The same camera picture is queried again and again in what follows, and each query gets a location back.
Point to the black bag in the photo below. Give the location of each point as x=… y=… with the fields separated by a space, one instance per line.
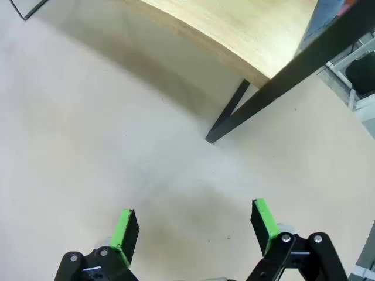
x=361 y=74

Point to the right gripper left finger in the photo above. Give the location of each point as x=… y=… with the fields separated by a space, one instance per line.
x=124 y=234

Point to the wooden shelf black metal frame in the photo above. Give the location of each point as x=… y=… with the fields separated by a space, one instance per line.
x=234 y=35

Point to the person in blue jeans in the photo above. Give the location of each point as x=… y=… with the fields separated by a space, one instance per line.
x=322 y=20

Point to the white pipe frame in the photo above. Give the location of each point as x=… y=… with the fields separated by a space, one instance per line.
x=353 y=98

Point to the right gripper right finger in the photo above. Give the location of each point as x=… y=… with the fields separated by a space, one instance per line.
x=265 y=222

